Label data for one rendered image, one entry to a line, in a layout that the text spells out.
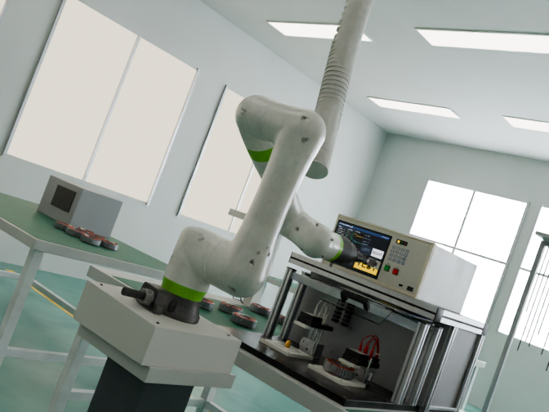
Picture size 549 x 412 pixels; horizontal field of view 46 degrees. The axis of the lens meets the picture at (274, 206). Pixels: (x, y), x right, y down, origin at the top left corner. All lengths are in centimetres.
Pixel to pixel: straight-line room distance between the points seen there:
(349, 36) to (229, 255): 247
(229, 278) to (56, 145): 517
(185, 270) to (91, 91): 517
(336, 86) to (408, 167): 629
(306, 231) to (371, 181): 831
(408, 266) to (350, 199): 766
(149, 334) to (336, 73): 252
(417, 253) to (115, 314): 111
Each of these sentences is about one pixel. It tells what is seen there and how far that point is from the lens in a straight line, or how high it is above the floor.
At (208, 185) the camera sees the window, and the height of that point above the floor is 144.
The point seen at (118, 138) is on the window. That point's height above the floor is 154.
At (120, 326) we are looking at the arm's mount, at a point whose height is 80.
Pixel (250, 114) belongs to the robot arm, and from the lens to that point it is 177.
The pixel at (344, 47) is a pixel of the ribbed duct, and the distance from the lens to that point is 391.
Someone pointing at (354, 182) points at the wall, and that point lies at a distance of 997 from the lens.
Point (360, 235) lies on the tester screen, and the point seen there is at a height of 127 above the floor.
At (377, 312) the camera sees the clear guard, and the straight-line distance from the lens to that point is 207.
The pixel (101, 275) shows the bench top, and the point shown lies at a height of 73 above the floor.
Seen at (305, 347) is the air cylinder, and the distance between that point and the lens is 252.
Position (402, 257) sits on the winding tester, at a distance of 236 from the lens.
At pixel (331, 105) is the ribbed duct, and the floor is 196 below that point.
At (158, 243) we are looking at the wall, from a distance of 764.
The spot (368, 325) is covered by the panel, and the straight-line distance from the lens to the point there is 253.
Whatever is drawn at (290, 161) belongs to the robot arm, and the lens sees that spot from 166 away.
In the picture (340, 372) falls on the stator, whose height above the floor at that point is 80.
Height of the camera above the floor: 115
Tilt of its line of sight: 2 degrees up
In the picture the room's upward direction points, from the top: 20 degrees clockwise
